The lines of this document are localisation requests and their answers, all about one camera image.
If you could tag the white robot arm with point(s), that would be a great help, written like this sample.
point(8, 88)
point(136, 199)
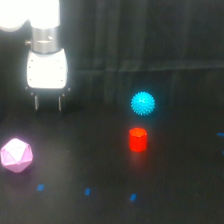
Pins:
point(44, 18)

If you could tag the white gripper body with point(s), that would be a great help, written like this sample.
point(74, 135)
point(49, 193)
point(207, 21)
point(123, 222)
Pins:
point(47, 71)

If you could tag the blue spiky ball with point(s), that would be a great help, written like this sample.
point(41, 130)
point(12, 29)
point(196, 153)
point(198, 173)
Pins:
point(143, 103)

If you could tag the pink polyhedron ball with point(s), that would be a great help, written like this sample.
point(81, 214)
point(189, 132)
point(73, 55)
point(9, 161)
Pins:
point(16, 155)

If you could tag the blue tape marker far right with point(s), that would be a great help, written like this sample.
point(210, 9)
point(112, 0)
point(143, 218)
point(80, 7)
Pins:
point(220, 134)

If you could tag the red cylindrical cup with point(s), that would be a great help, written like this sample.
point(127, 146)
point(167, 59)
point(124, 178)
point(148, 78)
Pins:
point(137, 139)

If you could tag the thin metal gripper finger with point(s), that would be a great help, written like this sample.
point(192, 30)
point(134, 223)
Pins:
point(60, 103)
point(36, 102)

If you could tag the blue tape marker middle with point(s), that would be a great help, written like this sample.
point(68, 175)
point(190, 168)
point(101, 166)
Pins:
point(87, 191)

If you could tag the blue tape marker left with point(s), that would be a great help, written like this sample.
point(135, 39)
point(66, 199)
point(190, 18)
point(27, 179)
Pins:
point(40, 187)

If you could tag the blue tape marker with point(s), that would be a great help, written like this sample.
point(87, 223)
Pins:
point(133, 197)
point(87, 191)
point(220, 134)
point(40, 187)

